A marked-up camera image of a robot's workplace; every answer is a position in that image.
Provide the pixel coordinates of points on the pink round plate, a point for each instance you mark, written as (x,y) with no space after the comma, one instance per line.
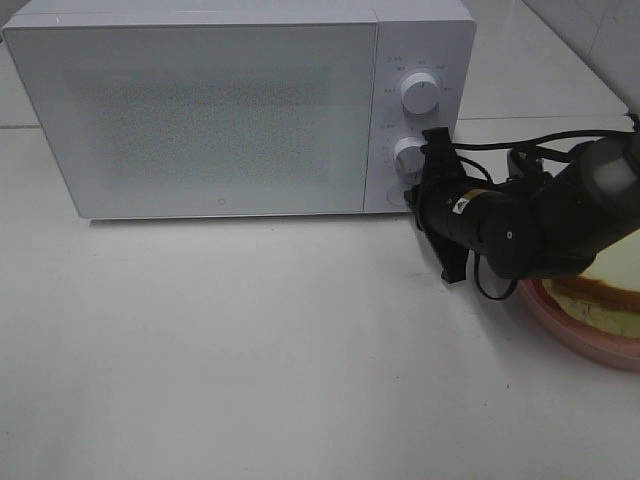
(596,345)

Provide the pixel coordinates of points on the upper white power knob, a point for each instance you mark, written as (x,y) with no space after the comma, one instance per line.
(420,92)

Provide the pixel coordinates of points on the white bread sandwich with lettuce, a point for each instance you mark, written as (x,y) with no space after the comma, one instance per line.
(606,295)

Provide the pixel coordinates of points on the round door release button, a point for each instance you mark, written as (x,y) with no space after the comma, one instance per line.
(396,195)

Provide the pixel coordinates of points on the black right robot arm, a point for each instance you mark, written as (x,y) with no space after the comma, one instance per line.
(533,209)

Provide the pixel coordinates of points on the lower white timer knob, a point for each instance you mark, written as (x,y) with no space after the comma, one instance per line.
(408,157)

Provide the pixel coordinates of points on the white microwave oven body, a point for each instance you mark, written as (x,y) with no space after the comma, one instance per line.
(410,35)

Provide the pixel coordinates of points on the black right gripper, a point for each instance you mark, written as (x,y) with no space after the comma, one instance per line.
(443,180)

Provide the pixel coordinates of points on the white microwave door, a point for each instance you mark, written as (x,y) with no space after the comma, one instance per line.
(203,121)

